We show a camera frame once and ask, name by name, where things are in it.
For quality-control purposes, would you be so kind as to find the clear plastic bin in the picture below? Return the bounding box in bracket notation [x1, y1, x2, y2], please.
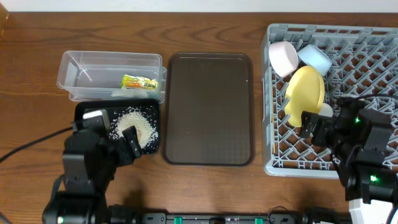
[57, 50, 167, 103]

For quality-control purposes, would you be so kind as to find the white cup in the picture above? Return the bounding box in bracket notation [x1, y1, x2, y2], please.
[318, 103, 333, 118]

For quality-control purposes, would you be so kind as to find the rice pile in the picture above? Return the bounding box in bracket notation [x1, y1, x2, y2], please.
[108, 105, 159, 154]

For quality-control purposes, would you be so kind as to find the blue bowl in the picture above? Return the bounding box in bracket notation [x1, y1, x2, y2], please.
[297, 44, 332, 77]

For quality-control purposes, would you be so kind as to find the grey dishwasher rack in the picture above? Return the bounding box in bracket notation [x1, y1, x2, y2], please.
[261, 24, 397, 179]

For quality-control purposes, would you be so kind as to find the green snack wrapper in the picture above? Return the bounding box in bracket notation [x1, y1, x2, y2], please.
[121, 74, 158, 90]

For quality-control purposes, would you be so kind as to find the wooden chopstick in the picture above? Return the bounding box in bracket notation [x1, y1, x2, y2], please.
[272, 114, 277, 155]

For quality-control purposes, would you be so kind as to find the pink bowl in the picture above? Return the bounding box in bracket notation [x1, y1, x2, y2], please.
[269, 41, 299, 77]

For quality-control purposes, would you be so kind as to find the dark brown tray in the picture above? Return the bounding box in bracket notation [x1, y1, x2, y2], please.
[162, 52, 255, 167]

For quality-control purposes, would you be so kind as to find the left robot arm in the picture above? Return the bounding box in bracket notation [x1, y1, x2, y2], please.
[42, 126, 142, 224]

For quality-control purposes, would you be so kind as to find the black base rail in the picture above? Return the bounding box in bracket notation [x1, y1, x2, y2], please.
[107, 205, 352, 224]

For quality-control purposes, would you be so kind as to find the black waste tray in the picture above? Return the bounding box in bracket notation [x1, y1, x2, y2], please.
[75, 99, 160, 154]

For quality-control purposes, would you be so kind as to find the yellow plate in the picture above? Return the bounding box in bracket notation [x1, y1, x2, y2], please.
[284, 66, 325, 128]

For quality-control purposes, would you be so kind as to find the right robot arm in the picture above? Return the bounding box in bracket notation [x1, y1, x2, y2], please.
[300, 96, 397, 223]

